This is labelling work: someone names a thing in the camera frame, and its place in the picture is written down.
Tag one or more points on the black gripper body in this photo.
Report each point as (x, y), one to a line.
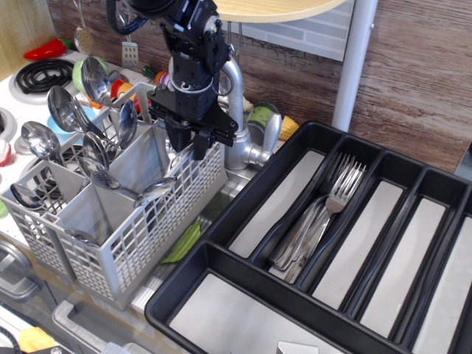
(197, 106)

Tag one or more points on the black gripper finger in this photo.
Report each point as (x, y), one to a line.
(202, 141)
(179, 132)

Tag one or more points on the silver fork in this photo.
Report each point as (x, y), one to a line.
(177, 157)

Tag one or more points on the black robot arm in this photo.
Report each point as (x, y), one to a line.
(192, 32)

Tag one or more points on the silver spoon middle basket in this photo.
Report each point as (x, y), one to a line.
(94, 149)

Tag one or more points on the grey plastic cutlery basket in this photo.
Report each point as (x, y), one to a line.
(96, 238)

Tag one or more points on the stack of forks in tray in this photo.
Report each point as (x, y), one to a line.
(298, 245)

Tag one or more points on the black cutlery tray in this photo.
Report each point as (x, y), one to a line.
(392, 274)

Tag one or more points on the silver faucet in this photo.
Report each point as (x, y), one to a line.
(244, 152)

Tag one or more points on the silver spoon centre upright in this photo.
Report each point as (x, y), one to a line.
(127, 124)

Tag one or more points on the silver spoon front low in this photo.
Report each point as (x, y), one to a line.
(152, 192)

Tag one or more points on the green toy can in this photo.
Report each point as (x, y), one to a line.
(261, 113)

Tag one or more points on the hanging small spatula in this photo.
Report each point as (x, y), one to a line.
(130, 53)

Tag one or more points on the slotted silver spoon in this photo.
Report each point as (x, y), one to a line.
(98, 174)

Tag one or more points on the large silver spoon top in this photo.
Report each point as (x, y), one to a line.
(96, 83)

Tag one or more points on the large silver spoon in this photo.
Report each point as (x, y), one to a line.
(96, 83)
(68, 113)

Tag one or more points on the green toy leaf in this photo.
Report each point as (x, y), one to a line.
(184, 244)

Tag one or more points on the wooden round shelf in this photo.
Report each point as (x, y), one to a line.
(269, 11)

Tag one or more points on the large silver spoon left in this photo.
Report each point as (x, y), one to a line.
(68, 113)

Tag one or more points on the green toy bowl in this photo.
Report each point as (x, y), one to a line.
(77, 72)

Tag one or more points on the hanging slotted spoon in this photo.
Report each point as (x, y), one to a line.
(82, 36)

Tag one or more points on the silver spoon far left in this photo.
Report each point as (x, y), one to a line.
(42, 142)

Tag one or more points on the red toy pepper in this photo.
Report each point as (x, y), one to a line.
(53, 49)

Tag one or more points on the black stove burner coil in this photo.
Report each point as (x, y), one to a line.
(40, 76)

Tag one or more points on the silver spoon lower left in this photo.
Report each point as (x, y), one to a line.
(27, 198)

